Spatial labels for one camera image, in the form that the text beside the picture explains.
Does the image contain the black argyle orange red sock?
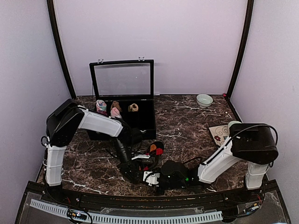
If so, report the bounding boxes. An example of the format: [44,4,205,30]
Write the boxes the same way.
[138,141,164,171]

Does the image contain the striped beige maroon sock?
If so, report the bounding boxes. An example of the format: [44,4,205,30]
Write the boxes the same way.
[128,103,139,112]

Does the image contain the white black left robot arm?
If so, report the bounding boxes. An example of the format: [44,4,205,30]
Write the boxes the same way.
[41,99,139,203]

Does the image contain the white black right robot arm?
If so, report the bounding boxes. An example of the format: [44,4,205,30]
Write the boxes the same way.
[154,121,278,203]

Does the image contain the pink white rolled sock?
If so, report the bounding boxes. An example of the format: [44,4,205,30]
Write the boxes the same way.
[110,107,122,119]

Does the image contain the magenta rolled sock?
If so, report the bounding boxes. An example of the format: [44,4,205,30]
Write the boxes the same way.
[97,110,107,116]

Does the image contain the square floral plate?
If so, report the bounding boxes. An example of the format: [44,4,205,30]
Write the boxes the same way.
[208,124,229,147]

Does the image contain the brown rolled sock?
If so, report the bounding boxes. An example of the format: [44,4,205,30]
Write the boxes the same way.
[111,101,122,112]

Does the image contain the multicolour rolled sock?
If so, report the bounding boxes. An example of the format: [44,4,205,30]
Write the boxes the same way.
[96,100,107,112]

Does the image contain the small circuit board left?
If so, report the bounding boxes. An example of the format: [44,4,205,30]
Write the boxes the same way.
[66,210,87,222]

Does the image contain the black box with glass lid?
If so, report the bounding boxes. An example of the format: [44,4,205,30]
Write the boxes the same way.
[89,59,157,140]

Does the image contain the pale green bowl on plate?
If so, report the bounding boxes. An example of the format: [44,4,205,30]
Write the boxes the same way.
[228,120,242,129]

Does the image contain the pale green bowl at back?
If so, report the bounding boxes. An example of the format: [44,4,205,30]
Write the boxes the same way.
[196,94,214,108]

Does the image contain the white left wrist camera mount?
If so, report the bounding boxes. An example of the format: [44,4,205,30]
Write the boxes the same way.
[132,154,150,160]

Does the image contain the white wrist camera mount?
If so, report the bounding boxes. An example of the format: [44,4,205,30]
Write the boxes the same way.
[142,171,160,187]
[132,154,150,160]

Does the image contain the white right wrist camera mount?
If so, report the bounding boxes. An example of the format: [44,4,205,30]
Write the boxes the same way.
[142,171,160,187]

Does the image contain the white slotted cable duct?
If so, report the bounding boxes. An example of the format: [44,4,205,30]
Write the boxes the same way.
[29,198,223,224]

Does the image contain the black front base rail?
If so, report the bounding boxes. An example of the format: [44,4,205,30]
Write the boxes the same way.
[28,182,264,210]

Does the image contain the black left frame post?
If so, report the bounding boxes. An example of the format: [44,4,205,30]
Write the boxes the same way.
[46,0,77,99]

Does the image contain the black frame post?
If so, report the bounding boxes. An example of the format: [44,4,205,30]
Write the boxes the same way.
[226,0,255,98]
[46,0,77,99]

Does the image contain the black right frame post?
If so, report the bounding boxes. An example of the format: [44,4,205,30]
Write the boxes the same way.
[226,0,255,98]

